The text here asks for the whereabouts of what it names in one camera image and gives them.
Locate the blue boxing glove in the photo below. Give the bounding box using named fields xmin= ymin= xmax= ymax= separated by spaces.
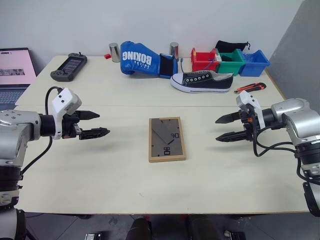
xmin=119 ymin=40 xmax=161 ymax=79

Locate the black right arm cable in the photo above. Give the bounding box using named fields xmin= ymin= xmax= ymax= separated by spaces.
xmin=251 ymin=123 xmax=302 ymax=158

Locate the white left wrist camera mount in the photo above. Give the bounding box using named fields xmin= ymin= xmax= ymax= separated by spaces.
xmin=51 ymin=87 xmax=83 ymax=140

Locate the black white canvas sneaker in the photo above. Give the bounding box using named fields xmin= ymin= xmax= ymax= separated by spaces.
xmin=169 ymin=70 xmax=235 ymax=94

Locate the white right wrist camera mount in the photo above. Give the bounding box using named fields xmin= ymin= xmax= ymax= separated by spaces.
xmin=236 ymin=90 xmax=265 ymax=130

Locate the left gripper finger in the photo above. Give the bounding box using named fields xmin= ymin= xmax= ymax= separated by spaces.
xmin=78 ymin=110 xmax=101 ymax=120
xmin=79 ymin=127 xmax=112 ymax=141

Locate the wooden picture frame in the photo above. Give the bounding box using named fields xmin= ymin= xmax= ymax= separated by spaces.
xmin=148 ymin=116 xmax=187 ymax=163

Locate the dark robot torso part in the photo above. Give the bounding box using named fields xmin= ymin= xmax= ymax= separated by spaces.
xmin=0 ymin=206 xmax=26 ymax=240

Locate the orange black utility knife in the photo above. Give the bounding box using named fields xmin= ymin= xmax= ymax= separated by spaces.
xmin=233 ymin=82 xmax=267 ymax=95

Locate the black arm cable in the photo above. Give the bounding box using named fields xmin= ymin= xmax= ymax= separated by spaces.
xmin=21 ymin=86 xmax=63 ymax=176
xmin=251 ymin=123 xmax=302 ymax=158

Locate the green plastic bin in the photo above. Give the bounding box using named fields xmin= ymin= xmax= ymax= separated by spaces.
xmin=215 ymin=48 xmax=246 ymax=76

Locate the black drawstring pouch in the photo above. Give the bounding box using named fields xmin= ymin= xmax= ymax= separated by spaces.
xmin=214 ymin=40 xmax=251 ymax=54

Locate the grey handheld game console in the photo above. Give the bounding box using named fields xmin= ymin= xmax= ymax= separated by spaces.
xmin=50 ymin=52 xmax=88 ymax=83

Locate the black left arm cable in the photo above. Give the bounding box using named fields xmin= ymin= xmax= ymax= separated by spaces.
xmin=21 ymin=86 xmax=63 ymax=176

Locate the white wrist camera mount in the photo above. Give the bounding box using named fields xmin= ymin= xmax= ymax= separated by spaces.
xmin=51 ymin=87 xmax=83 ymax=140
xmin=236 ymin=90 xmax=265 ymax=130

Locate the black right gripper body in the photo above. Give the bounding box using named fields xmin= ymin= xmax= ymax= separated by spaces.
xmin=238 ymin=106 xmax=261 ymax=142

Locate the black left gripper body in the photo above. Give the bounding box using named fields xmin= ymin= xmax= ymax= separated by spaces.
xmin=61 ymin=111 xmax=83 ymax=140

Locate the red plastic bin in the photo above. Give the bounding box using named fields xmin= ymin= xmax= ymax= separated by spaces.
xmin=190 ymin=47 xmax=220 ymax=72

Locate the silver metal cylinder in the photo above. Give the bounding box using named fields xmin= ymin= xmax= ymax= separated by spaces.
xmin=169 ymin=42 xmax=180 ymax=61
xmin=108 ymin=42 xmax=122 ymax=63

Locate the laptop with pink screen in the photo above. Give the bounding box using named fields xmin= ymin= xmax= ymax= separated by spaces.
xmin=0 ymin=47 xmax=38 ymax=111

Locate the blue plastic bin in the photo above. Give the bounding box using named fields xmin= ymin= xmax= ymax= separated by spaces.
xmin=238 ymin=49 xmax=272 ymax=77

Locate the dark rounded shape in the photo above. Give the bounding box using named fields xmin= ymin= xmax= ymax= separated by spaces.
xmin=125 ymin=216 xmax=153 ymax=240

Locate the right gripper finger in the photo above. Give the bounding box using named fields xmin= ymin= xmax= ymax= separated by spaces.
xmin=215 ymin=111 xmax=243 ymax=125
xmin=215 ymin=130 xmax=249 ymax=144

